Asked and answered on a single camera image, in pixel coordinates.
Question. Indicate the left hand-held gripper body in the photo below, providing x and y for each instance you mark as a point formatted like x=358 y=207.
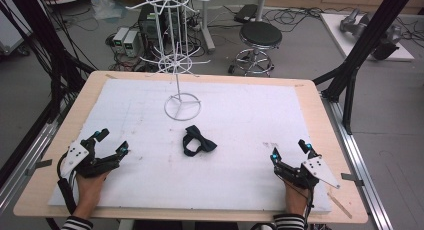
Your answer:
x=87 y=164

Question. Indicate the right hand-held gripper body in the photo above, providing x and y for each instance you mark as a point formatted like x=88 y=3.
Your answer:
x=301 y=174

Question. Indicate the black bow tie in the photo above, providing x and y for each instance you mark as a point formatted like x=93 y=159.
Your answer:
x=199 y=142

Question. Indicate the person's right hand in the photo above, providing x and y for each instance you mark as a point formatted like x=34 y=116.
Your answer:
x=295 y=198

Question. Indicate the person's left hand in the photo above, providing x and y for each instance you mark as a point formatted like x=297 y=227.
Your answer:
x=89 y=190

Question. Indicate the wooden table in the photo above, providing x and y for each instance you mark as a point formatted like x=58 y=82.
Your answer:
x=320 y=123

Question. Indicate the thin wooden strip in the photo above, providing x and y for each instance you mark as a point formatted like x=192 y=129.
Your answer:
x=340 y=205

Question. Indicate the white foam mat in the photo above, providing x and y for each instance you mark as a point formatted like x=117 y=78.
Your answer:
x=213 y=176

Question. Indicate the grey power supply unit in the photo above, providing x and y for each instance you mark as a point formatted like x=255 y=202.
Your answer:
x=120 y=39
x=131 y=43

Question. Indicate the white floor board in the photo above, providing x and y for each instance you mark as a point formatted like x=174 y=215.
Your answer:
x=336 y=33

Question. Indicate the black computer tower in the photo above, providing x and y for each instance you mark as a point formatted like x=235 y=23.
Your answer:
x=146 y=26

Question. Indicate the black round stool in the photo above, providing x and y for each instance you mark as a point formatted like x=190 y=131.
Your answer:
x=260 y=35

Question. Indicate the clear plastic bag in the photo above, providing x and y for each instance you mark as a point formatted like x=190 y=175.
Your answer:
x=107 y=8

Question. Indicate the grey desk leg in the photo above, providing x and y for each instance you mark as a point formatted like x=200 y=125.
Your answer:
x=206 y=30

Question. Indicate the flat black box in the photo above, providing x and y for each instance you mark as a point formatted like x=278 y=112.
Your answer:
x=246 y=13

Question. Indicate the grey metal clamp bracket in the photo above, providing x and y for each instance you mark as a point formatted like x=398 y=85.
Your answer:
x=40 y=164
x=352 y=178

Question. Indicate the aluminium rail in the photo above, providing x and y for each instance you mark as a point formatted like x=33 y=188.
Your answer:
x=360 y=163
x=30 y=156

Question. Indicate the black metal frame stand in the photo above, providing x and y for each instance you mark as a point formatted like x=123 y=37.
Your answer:
x=50 y=46
x=366 y=46

